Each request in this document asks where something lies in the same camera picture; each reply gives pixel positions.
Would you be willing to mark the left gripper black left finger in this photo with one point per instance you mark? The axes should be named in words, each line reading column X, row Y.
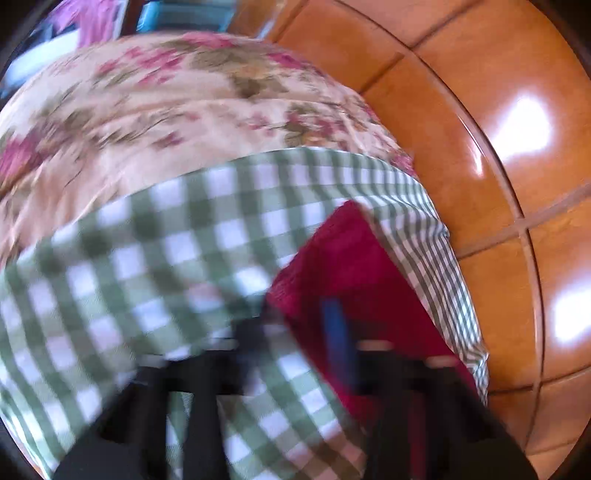
column 128, row 439

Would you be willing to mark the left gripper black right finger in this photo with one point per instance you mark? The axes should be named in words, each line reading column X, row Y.
column 429, row 424

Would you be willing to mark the dark red knit sweater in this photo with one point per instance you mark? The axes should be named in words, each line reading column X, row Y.
column 344, row 260

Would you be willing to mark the green white checkered bedspread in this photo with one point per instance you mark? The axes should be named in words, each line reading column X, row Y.
column 165, row 271

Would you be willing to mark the floral pink bedsheet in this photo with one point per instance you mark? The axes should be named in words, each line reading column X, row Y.
column 116, row 118

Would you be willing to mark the glossy wooden panel wardrobe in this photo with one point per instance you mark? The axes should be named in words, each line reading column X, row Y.
column 493, row 103

